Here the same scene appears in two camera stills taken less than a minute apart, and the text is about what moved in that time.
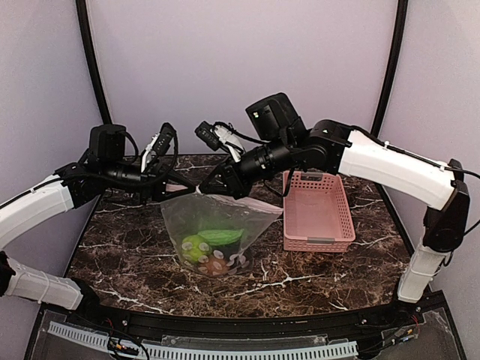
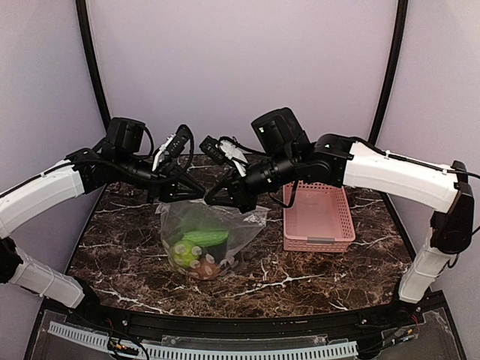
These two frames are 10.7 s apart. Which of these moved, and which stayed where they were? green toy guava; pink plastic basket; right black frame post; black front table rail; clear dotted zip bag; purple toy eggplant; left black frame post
Moved: purple toy eggplant; clear dotted zip bag; green toy guava
Stayed: left black frame post; right black frame post; pink plastic basket; black front table rail
